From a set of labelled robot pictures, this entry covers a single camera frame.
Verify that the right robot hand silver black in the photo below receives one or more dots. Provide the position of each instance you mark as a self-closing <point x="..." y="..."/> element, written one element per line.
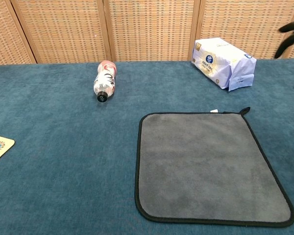
<point x="290" y="39"/>

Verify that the grey cloth black trim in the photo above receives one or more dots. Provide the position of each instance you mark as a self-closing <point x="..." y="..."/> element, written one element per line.
<point x="205" y="166"/>

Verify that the white tissue paper pack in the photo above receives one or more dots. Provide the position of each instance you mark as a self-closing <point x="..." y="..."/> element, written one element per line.
<point x="218" y="61"/>

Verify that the woven wooden folding screen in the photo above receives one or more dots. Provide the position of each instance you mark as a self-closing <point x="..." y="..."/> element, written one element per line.
<point x="149" y="29"/>

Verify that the clear plastic bottle red label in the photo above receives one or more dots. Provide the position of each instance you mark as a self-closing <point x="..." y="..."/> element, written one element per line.
<point x="105" y="79"/>

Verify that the blue carpet table cover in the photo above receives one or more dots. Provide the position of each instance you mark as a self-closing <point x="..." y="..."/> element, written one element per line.
<point x="63" y="147"/>

